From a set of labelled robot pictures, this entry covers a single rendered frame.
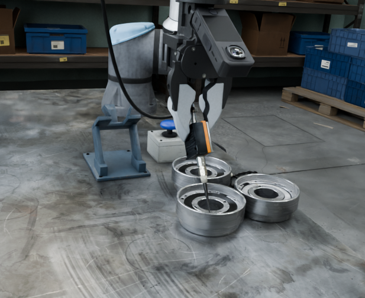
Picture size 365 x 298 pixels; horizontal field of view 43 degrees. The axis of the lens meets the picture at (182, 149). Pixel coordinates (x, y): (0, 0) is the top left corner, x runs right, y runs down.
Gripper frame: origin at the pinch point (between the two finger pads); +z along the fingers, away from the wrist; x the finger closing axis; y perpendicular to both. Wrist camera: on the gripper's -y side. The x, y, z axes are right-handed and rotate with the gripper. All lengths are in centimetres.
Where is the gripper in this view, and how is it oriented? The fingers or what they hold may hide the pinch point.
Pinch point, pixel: (196, 133)
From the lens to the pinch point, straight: 68.6
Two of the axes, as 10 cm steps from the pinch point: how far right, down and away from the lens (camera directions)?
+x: -9.2, 0.8, -3.8
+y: -3.8, -3.5, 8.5
